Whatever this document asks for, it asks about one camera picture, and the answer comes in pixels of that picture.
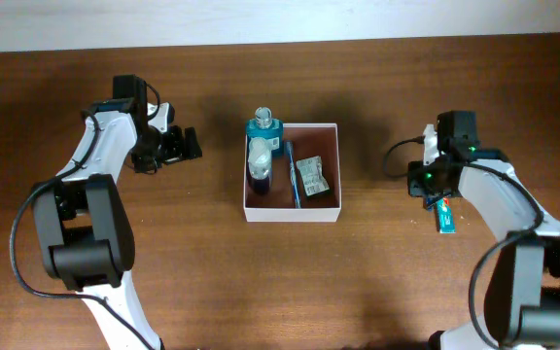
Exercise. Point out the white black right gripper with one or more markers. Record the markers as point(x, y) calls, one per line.
point(416, 186)

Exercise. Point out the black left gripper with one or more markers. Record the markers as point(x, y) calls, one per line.
point(178, 149)

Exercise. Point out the Colgate toothpaste tube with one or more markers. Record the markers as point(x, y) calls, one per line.
point(445, 218)

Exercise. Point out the purple foaming soap pump bottle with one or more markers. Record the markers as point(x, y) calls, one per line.
point(259, 166)

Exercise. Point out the blue Listerine mouthwash bottle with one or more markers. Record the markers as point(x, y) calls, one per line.
point(264, 125)

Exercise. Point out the blue white toothbrush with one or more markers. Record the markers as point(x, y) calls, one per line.
point(289, 148)

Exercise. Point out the green white wipes packet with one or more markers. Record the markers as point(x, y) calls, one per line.
point(311, 173)

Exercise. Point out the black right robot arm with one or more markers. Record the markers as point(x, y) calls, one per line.
point(514, 291)

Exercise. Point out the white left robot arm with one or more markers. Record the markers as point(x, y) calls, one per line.
point(85, 238)

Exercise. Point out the pink cardboard box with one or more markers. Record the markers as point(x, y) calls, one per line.
point(310, 140)

